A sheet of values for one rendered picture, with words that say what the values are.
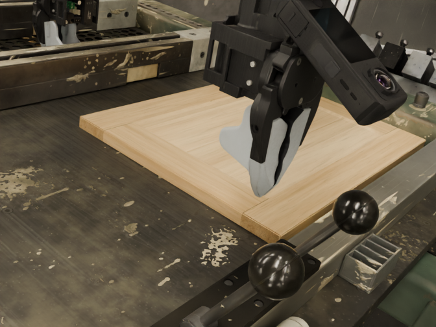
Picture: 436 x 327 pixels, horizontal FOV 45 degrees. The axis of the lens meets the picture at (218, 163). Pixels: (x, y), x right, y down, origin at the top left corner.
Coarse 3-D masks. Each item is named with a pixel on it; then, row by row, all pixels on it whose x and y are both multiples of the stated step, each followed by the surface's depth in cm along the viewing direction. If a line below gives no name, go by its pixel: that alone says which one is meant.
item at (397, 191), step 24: (432, 144) 89; (408, 168) 78; (432, 168) 80; (384, 192) 70; (408, 192) 71; (384, 216) 65; (288, 240) 57; (336, 240) 58; (360, 240) 61; (336, 264) 57; (312, 288) 54; (288, 312) 51
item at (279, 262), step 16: (256, 256) 35; (272, 256) 34; (288, 256) 34; (256, 272) 34; (272, 272) 34; (288, 272) 34; (304, 272) 35; (240, 288) 38; (256, 288) 34; (272, 288) 34; (288, 288) 34; (224, 304) 39; (240, 304) 38; (192, 320) 41; (208, 320) 40
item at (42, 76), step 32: (192, 32) 113; (0, 64) 78; (32, 64) 81; (64, 64) 86; (96, 64) 91; (128, 64) 97; (160, 64) 104; (192, 64) 111; (0, 96) 79; (32, 96) 84; (64, 96) 89
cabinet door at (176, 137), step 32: (192, 96) 95; (224, 96) 98; (96, 128) 78; (128, 128) 79; (160, 128) 81; (192, 128) 83; (320, 128) 93; (352, 128) 95; (384, 128) 97; (160, 160) 72; (192, 160) 73; (224, 160) 76; (320, 160) 81; (352, 160) 82; (384, 160) 85; (192, 192) 68; (224, 192) 67; (288, 192) 70; (320, 192) 72; (256, 224) 63; (288, 224) 63
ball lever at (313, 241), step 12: (348, 192) 44; (360, 192) 43; (336, 204) 44; (348, 204) 43; (360, 204) 42; (372, 204) 43; (336, 216) 43; (348, 216) 42; (360, 216) 42; (372, 216) 42; (324, 228) 46; (336, 228) 45; (348, 228) 43; (360, 228) 43; (312, 240) 47; (324, 240) 47; (300, 252) 48
